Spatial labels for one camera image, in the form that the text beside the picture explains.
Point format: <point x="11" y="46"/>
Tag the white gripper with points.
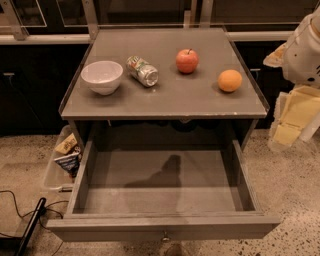
<point x="304" y="58"/>

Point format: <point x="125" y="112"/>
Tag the red apple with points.
<point x="187" y="61"/>

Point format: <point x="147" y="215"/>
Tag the metal drawer knob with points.
<point x="165" y="237"/>

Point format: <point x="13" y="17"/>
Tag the grey open top drawer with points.
<point x="124" y="192"/>

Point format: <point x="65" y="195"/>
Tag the orange fruit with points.
<point x="229" y="80"/>

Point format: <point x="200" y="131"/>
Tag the grey wooden cabinet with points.
<point x="176" y="95"/>

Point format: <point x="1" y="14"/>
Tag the silver green soda can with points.
<point x="142" y="71"/>

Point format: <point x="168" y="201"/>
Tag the white ceramic bowl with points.
<point x="102" y="77"/>

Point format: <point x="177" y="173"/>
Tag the yellow snack packet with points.
<point x="67" y="144"/>

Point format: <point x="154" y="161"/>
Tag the blue snack bag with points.
<point x="69" y="163"/>

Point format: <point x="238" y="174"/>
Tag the clear plastic storage bin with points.
<point x="56" y="179"/>

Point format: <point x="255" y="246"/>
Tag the black bar stand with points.
<point x="24" y="240"/>

